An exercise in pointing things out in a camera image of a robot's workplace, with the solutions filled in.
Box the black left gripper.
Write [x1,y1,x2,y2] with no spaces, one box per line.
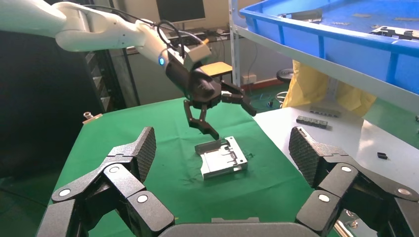
[183,69,257,141]

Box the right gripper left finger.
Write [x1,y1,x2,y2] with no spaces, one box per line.
[35,126,176,237]

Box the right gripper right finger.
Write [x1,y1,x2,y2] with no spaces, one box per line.
[289,126,419,237]

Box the stamped sheet metal bracket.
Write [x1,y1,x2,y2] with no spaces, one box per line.
[370,27,419,37]
[195,136,249,180]
[278,9,323,24]

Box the wooden top stool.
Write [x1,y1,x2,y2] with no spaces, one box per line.
[200,61,234,95]

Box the green table cloth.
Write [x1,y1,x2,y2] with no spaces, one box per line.
[34,97,341,237]

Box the white perforated shelf upright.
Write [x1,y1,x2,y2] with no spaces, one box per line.
[228,0,242,95]

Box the silver binder clip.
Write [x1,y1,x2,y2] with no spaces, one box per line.
[82,112,103,125]

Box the black rubber wheel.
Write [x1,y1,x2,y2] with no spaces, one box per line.
[276,68,294,83]

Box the yellow plastic bag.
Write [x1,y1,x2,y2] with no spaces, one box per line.
[282,60,377,118]

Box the black stand pole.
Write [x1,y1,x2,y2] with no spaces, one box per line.
[122,49,142,107]

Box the black equipment rack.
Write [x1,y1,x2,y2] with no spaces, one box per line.
[65,49,128,114]

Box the black computer monitor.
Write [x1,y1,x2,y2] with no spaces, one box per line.
[156,0,206,24]

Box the blue plastic bin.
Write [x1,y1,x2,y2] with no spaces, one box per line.
[240,0,419,95]

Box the blue cable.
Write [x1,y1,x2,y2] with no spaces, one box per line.
[249,93,279,110]

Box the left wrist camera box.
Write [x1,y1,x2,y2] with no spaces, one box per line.
[178,42,213,71]

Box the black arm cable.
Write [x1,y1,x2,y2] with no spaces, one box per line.
[82,3,210,60]

